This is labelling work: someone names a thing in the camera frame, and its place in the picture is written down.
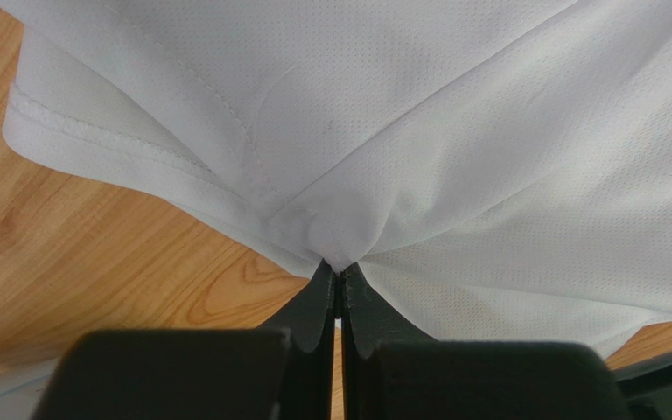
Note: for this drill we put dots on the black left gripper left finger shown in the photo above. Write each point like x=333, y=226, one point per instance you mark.
x=308, y=322

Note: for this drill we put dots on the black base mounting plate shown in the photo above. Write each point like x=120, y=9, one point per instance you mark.
x=647, y=387

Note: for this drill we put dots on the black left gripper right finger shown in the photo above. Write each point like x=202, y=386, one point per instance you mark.
x=367, y=321

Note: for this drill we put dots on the white t shirt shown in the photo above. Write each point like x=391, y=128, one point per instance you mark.
x=500, y=170

